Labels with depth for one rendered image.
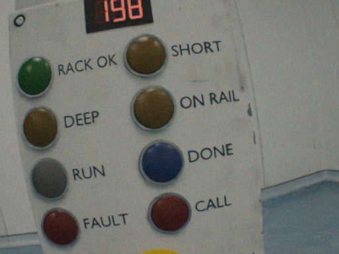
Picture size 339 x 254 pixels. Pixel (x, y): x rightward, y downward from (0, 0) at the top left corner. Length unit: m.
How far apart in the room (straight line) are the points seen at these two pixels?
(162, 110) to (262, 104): 4.33
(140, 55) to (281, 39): 4.53
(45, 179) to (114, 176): 0.05
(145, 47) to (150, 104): 0.04
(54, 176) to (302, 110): 4.62
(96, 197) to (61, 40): 0.11
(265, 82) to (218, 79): 4.34
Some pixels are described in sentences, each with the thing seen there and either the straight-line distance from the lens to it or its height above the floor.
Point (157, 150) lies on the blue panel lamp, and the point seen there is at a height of 0.97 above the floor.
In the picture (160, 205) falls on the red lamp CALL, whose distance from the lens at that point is 0.37.
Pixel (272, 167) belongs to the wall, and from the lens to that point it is 4.75.
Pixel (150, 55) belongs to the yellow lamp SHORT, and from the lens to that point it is 0.36.
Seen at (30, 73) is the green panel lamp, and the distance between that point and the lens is 0.36.
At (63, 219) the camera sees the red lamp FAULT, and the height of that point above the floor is 0.93.
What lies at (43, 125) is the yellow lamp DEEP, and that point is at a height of 1.00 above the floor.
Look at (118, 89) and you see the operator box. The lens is 0.36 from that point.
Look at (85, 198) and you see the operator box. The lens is 0.37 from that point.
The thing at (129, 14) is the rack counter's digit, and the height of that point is 1.06.
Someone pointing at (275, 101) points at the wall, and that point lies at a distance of 4.76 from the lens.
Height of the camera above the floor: 1.00
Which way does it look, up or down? 3 degrees down
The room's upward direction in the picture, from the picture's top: 9 degrees counter-clockwise
